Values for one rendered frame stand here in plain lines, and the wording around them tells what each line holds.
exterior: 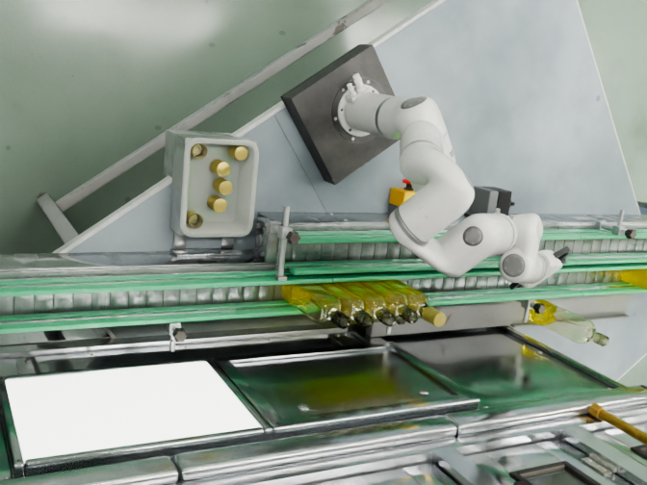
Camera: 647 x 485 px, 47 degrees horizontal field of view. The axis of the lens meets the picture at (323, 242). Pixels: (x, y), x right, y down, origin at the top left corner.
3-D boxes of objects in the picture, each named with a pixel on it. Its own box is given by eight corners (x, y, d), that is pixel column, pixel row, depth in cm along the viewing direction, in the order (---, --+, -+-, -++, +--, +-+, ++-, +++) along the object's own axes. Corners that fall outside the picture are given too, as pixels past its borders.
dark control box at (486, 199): (467, 213, 215) (485, 218, 207) (471, 185, 213) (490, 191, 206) (489, 213, 218) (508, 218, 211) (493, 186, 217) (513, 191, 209)
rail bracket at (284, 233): (262, 270, 174) (284, 287, 163) (268, 199, 170) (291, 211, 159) (273, 270, 175) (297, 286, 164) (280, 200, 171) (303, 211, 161)
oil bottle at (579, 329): (528, 320, 218) (597, 353, 196) (529, 302, 217) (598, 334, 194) (542, 316, 221) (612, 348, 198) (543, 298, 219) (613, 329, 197)
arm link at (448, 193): (380, 166, 146) (377, 200, 133) (434, 122, 140) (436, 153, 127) (427, 213, 150) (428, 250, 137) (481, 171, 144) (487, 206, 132)
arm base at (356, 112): (324, 88, 177) (356, 93, 164) (367, 63, 181) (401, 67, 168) (349, 144, 184) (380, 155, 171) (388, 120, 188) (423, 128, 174)
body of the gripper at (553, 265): (519, 293, 172) (531, 293, 182) (556, 268, 168) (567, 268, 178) (501, 266, 175) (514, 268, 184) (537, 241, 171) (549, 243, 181)
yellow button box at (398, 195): (386, 212, 202) (401, 217, 195) (390, 185, 200) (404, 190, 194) (407, 212, 205) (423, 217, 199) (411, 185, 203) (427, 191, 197)
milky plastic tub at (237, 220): (168, 228, 174) (180, 238, 167) (174, 132, 169) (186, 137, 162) (239, 228, 182) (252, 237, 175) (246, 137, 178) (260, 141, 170)
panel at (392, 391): (-5, 390, 143) (13, 483, 114) (-5, 375, 142) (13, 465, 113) (391, 351, 185) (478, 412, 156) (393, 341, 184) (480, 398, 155)
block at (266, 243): (250, 255, 179) (262, 263, 173) (254, 216, 177) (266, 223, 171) (265, 255, 181) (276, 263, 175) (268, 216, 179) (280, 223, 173)
